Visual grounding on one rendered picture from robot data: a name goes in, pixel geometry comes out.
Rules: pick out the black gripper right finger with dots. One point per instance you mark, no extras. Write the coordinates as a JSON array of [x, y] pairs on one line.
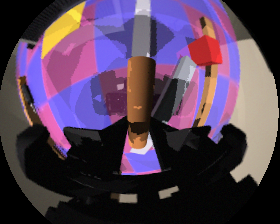
[[168, 141]]

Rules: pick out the red cube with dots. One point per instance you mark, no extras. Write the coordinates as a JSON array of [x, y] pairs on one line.
[[205, 51]]

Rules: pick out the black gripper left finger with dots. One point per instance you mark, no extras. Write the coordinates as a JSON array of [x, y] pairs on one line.
[[109, 141]]

